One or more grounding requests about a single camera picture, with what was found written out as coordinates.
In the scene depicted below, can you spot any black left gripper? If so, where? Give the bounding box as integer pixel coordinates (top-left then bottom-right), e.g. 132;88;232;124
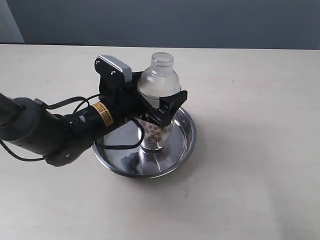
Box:
99;71;188;127

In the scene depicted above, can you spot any clear plastic shaker bottle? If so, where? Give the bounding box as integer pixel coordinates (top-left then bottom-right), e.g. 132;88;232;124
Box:
137;52;181;151

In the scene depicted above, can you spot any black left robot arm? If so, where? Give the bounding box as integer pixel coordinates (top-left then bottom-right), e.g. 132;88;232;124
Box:
0;72;188;167

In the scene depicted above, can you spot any round stainless steel plate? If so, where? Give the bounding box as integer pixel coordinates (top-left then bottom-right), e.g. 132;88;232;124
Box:
92;107;197;179

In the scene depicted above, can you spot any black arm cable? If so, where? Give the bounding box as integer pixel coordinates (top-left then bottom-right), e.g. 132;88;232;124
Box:
0;93;146;162

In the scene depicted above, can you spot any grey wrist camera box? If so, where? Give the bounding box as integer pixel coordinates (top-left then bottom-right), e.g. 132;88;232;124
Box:
94;55;133;83

